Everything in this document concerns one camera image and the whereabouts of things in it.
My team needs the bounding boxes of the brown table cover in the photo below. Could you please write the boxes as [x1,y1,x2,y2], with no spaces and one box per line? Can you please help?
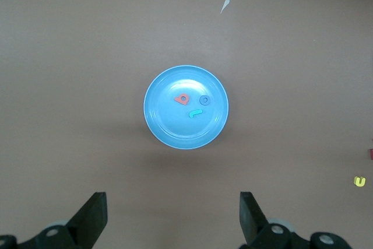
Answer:
[0,0,373,249]

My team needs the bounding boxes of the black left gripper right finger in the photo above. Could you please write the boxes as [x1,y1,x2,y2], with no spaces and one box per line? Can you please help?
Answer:
[238,192,355,249]

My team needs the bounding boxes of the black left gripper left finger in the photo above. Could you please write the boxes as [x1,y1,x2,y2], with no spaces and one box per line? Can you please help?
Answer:
[0,192,108,249]

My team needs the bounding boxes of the red foam letter b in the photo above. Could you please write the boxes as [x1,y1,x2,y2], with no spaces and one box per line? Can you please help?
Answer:
[174,93,189,106]

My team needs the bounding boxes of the blue plate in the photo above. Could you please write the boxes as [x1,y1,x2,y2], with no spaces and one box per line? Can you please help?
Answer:
[143,65,230,150]

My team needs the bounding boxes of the white paper scrap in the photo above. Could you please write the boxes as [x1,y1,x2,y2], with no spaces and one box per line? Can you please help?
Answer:
[220,0,234,14]

